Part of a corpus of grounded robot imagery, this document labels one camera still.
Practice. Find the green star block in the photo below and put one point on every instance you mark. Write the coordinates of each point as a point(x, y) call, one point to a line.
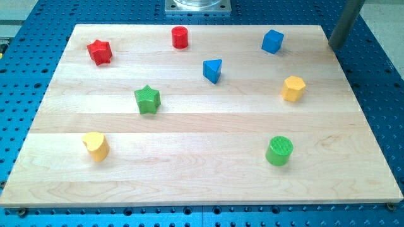
point(148, 100)

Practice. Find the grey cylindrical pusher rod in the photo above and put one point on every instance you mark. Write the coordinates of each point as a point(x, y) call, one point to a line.
point(345, 23)

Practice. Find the blue cube block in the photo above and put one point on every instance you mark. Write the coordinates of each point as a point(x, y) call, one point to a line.
point(272, 41)

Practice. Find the red star block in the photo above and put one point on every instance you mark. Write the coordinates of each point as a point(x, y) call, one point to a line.
point(100, 52)

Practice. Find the yellow hexagon block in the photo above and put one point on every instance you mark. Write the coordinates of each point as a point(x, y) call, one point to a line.
point(293, 88)

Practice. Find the red cylinder block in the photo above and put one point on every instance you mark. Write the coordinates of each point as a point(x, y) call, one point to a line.
point(179, 37)

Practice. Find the green cylinder block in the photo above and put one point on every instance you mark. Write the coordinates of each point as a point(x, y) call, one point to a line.
point(279, 150)

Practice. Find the blue triangle block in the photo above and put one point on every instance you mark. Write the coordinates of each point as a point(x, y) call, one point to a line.
point(212, 70)

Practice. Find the wooden board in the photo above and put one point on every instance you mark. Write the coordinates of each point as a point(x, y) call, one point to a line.
point(206, 144)

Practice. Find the yellow heart block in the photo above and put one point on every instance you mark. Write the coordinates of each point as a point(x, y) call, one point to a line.
point(97, 145)

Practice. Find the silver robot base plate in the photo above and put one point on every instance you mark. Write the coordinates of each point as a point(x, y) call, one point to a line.
point(196, 6)

